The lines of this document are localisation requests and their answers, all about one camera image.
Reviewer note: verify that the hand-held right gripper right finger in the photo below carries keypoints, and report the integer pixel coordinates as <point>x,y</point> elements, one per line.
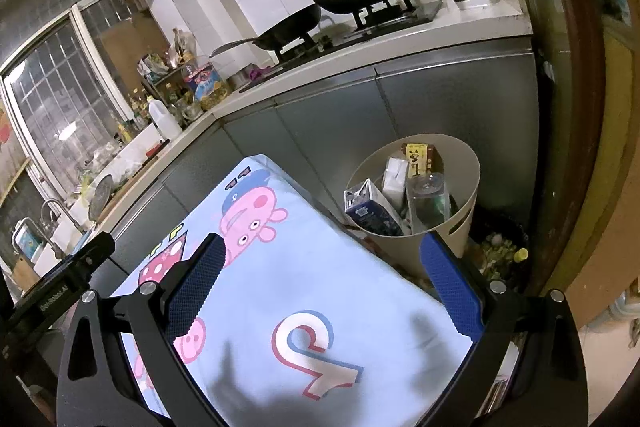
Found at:
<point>450,287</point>

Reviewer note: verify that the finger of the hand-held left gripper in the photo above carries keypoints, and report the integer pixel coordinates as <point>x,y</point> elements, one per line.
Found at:
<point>95,249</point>

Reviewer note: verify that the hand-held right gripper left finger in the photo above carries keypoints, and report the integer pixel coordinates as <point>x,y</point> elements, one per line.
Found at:
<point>195,287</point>

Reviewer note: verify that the beige trash bin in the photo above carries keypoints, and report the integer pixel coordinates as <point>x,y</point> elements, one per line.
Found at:
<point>462,207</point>

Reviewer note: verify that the blue grey milk carton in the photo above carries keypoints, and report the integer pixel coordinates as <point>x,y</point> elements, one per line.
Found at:
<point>370,212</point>

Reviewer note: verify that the yellow packet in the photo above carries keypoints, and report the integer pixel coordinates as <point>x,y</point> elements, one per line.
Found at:
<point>420,157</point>

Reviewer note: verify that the upright wooden cutting board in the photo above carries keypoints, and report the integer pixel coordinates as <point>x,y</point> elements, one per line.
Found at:
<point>22,274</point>

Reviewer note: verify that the round metal lid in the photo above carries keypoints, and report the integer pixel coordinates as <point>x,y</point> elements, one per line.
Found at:
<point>100,194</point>

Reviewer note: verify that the metal faucet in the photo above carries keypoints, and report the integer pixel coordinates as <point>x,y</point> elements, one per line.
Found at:
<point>52,209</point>

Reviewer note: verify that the black bin with food scraps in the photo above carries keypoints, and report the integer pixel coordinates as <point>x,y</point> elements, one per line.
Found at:
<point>500,252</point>

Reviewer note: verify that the white blue tub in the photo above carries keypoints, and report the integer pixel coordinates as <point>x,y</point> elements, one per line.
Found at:
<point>25,239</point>

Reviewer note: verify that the cartoon pig printed tablecloth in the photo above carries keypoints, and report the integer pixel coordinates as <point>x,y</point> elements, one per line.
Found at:
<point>300,287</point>

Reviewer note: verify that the row of condiment bottles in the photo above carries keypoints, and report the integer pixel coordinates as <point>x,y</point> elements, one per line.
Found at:
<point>132,117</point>

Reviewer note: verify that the white plastic jug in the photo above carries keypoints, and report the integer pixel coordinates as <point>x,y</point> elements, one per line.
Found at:
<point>164,119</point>

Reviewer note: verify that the barred window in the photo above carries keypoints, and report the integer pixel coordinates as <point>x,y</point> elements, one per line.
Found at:
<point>60,97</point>

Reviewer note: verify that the pile of seasoning packets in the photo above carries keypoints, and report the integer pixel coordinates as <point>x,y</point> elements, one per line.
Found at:
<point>160,64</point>

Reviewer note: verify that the cooking oil bottle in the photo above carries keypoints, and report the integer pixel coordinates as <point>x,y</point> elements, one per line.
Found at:
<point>207,84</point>

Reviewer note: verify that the grey kitchen cabinet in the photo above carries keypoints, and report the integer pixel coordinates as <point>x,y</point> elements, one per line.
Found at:
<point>350,107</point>

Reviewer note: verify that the brown cardboard panel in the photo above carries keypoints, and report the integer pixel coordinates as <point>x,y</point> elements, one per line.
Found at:
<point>135,42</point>

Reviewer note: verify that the purple cloth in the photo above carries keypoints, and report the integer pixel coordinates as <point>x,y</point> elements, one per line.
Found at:
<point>260,71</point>

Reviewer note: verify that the gas stove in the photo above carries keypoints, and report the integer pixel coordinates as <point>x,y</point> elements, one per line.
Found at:
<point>350,32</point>

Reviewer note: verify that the black frying pan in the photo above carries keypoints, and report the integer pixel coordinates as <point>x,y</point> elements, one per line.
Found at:
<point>290,29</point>

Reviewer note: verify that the brown wooden door frame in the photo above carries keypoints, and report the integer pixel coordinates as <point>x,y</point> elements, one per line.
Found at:
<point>575,82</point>

